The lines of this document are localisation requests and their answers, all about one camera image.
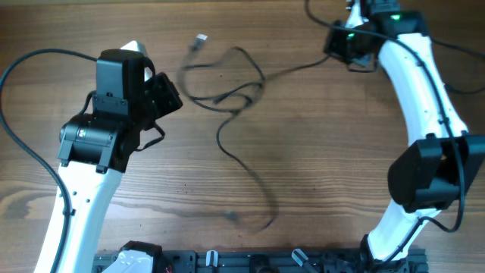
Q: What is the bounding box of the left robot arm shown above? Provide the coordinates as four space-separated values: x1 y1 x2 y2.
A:
35 49 183 272

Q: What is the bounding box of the thick black cable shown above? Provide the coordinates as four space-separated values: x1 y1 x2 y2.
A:
177 33 330 232

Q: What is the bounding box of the left camera cable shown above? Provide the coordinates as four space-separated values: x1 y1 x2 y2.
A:
0 48 99 273

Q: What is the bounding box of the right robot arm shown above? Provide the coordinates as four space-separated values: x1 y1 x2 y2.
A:
324 1 484 271

